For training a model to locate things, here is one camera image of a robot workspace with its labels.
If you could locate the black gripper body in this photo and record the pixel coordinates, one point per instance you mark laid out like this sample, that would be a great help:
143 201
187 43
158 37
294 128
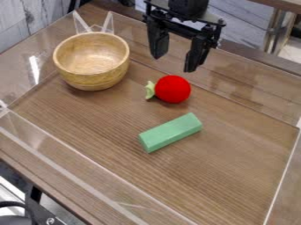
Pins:
184 17

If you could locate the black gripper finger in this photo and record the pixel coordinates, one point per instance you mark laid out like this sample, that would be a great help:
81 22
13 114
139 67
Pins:
158 39
196 55

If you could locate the green rectangular block stick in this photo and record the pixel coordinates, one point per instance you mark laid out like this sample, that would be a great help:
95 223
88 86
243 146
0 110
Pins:
170 132

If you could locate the light wooden bowl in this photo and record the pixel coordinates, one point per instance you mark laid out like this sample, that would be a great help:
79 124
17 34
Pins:
92 60

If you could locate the red plush tomato toy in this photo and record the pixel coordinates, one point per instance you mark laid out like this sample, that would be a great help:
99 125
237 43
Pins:
171 89

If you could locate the metal table leg background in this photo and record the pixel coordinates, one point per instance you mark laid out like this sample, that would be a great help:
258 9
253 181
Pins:
278 30

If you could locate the clear acrylic tray wall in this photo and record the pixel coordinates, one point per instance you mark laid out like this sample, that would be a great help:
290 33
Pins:
72 140

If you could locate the black table leg bracket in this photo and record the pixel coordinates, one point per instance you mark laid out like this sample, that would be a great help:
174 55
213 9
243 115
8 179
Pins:
36 215

